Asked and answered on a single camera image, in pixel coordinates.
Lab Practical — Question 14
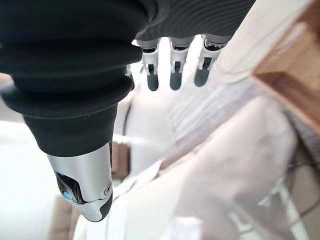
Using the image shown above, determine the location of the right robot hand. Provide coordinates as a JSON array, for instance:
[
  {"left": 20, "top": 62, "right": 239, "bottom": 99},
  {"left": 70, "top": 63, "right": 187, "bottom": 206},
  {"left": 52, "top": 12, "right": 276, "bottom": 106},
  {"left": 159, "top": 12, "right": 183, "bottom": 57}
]
[{"left": 0, "top": 0, "right": 257, "bottom": 223}]

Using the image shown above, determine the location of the brown wooden block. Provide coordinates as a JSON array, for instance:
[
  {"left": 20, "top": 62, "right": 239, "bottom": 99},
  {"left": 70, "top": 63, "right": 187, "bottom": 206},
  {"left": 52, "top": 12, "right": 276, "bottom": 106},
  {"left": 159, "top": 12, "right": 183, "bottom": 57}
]
[{"left": 111, "top": 140, "right": 133, "bottom": 180}]

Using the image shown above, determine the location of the white striped cloth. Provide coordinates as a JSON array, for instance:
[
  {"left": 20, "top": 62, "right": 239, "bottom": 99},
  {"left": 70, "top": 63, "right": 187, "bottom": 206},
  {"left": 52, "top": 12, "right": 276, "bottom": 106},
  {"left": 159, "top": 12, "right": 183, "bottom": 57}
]
[{"left": 124, "top": 37, "right": 266, "bottom": 161}]

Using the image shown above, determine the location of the white garment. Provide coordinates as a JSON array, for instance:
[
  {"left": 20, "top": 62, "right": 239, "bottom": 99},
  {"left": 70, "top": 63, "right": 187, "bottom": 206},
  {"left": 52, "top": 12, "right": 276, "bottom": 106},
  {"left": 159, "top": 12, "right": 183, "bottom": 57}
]
[{"left": 71, "top": 159, "right": 166, "bottom": 240}]

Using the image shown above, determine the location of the pale pink garment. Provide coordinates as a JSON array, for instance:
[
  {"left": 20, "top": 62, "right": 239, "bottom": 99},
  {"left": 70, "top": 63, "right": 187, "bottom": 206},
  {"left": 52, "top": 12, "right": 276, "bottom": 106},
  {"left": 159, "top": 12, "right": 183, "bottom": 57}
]
[{"left": 129, "top": 96, "right": 300, "bottom": 240}]

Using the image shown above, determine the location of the white bed sheet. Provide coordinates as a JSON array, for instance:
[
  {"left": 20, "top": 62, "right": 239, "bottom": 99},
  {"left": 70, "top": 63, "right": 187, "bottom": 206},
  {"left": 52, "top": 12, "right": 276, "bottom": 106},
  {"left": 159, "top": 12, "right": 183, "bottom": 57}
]
[{"left": 217, "top": 0, "right": 303, "bottom": 78}]

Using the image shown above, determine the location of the grey fabric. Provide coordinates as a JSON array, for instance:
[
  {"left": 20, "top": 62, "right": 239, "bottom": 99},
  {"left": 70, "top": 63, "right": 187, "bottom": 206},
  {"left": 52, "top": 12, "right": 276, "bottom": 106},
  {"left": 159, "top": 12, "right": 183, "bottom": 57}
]
[{"left": 283, "top": 109, "right": 320, "bottom": 176}]

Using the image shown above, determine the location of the black cable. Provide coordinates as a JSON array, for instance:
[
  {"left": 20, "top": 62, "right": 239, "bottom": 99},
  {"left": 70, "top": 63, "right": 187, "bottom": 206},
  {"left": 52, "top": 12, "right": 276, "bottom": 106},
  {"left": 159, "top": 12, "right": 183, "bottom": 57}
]
[{"left": 121, "top": 103, "right": 133, "bottom": 137}]

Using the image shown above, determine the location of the wooden furniture frame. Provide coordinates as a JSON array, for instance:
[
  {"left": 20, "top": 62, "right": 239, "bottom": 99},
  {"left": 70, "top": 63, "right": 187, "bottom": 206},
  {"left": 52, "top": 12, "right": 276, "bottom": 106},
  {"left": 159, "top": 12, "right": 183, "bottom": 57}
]
[{"left": 251, "top": 0, "right": 320, "bottom": 133}]

